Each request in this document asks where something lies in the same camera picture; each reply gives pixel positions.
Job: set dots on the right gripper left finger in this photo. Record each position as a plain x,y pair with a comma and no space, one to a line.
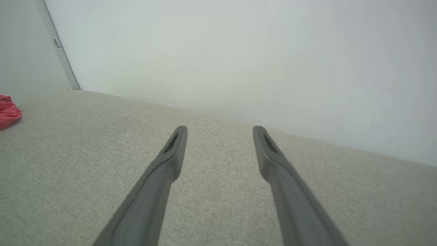
150,201

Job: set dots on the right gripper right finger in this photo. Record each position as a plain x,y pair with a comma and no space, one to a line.
293,201

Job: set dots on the red and white jersey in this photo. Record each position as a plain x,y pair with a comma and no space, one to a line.
8,114

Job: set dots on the grey metal wall strip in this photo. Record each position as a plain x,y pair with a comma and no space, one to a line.
66,66

